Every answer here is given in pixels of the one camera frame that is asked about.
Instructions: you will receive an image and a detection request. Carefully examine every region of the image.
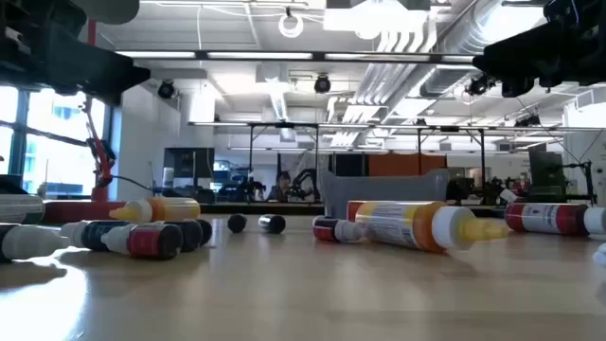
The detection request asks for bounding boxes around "grey translucent plastic bin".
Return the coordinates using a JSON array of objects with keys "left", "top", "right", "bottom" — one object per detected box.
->
[{"left": 321, "top": 169, "right": 451, "bottom": 222}]

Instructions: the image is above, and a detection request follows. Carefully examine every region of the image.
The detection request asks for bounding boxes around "large green food coloring bottle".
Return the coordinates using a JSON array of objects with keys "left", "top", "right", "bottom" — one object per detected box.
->
[{"left": 0, "top": 192, "right": 46, "bottom": 224}]

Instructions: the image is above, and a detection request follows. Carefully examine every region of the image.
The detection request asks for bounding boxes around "black cabinet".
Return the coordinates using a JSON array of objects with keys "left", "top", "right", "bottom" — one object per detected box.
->
[{"left": 163, "top": 147, "right": 216, "bottom": 190}]

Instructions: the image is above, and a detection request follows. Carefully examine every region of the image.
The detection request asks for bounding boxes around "black workstation frame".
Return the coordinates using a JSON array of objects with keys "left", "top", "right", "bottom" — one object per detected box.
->
[
  {"left": 416, "top": 125, "right": 487, "bottom": 200},
  {"left": 248, "top": 121, "right": 321, "bottom": 205}
]

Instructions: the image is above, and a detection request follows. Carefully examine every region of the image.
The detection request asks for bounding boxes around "black tripod stand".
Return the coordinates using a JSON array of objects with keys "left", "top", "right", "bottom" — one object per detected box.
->
[{"left": 562, "top": 160, "right": 597, "bottom": 206}]

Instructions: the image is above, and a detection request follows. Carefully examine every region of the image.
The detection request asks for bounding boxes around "large yellow food coloring bottle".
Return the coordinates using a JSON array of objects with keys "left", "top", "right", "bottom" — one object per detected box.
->
[
  {"left": 108, "top": 196, "right": 202, "bottom": 224},
  {"left": 353, "top": 200, "right": 510, "bottom": 254}
]

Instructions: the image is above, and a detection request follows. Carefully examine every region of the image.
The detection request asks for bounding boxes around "small red-label dropper bottle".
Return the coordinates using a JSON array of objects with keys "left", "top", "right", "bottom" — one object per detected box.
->
[{"left": 100, "top": 222, "right": 185, "bottom": 260}]

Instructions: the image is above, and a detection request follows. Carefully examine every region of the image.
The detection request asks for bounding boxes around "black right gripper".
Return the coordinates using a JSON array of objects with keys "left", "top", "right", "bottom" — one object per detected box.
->
[{"left": 472, "top": 21, "right": 606, "bottom": 99}]

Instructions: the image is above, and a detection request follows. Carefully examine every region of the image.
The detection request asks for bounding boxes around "person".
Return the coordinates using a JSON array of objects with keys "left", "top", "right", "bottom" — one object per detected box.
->
[{"left": 272, "top": 170, "right": 293, "bottom": 203}]

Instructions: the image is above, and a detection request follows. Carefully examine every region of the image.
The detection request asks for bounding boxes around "red desk lamp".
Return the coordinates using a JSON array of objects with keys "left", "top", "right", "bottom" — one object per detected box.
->
[{"left": 42, "top": 0, "right": 141, "bottom": 224}]

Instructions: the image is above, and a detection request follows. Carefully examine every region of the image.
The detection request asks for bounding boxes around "black table rig frame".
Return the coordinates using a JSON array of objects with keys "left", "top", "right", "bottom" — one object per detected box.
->
[{"left": 0, "top": 174, "right": 506, "bottom": 219}]

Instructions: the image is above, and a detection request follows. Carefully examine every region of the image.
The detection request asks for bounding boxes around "orange partition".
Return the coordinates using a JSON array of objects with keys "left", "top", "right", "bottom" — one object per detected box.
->
[{"left": 367, "top": 153, "right": 447, "bottom": 177}]

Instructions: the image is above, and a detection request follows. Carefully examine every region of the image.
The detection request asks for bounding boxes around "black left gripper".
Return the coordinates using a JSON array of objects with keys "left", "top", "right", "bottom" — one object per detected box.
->
[{"left": 0, "top": 27, "right": 152, "bottom": 106}]

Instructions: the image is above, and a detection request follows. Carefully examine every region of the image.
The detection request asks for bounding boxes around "white coiled cable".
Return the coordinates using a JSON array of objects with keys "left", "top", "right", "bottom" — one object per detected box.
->
[{"left": 277, "top": 12, "right": 305, "bottom": 40}]

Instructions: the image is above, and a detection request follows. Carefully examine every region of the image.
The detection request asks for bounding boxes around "small dark blue dropper bottle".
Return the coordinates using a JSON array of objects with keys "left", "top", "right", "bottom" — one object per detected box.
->
[{"left": 60, "top": 219, "right": 132, "bottom": 252}]

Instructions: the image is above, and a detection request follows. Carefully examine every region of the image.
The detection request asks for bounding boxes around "black background monitor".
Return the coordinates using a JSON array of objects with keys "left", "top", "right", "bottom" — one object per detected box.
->
[{"left": 528, "top": 150, "right": 565, "bottom": 204}]

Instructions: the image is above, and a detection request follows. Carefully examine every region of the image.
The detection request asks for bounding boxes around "silver ventilation duct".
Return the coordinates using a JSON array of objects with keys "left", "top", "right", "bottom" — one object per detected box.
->
[{"left": 419, "top": 0, "right": 545, "bottom": 99}]

